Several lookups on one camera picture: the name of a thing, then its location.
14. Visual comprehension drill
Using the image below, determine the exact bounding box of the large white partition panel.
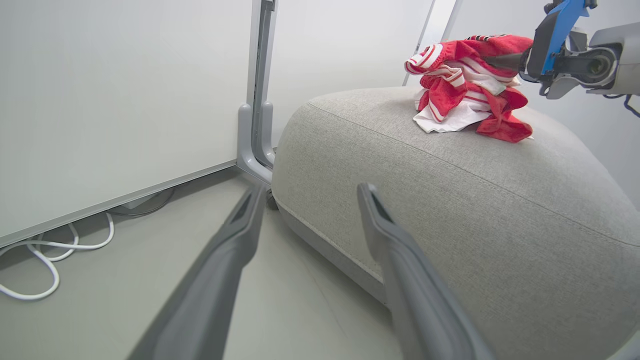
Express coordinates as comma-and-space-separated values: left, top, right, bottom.
0, 0, 266, 250

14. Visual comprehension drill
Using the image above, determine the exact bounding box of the red white basketball jersey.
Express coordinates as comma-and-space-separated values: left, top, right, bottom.
404, 34, 535, 144

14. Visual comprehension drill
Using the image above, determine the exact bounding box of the grey partition foot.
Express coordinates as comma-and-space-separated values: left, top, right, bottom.
259, 102, 279, 170
236, 102, 274, 186

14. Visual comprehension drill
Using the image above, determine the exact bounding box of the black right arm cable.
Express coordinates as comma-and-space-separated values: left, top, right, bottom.
602, 92, 640, 119

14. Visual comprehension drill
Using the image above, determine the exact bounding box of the dark floor cable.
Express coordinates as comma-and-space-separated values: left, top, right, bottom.
106, 187, 177, 219

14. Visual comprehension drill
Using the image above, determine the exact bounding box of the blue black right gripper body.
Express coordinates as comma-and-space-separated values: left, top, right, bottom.
519, 0, 587, 83

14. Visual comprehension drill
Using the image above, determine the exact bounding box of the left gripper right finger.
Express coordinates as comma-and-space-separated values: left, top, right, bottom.
356, 182, 497, 360

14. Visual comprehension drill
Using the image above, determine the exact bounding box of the grey fabric sofa seat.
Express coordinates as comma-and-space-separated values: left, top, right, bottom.
271, 86, 640, 360

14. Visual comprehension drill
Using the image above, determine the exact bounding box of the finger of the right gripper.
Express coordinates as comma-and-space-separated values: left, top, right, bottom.
483, 51, 524, 71

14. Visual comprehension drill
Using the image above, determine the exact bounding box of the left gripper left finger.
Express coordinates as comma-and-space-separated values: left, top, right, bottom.
127, 183, 269, 360

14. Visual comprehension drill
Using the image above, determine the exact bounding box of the white floor cable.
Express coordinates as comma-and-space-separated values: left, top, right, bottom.
0, 212, 116, 302

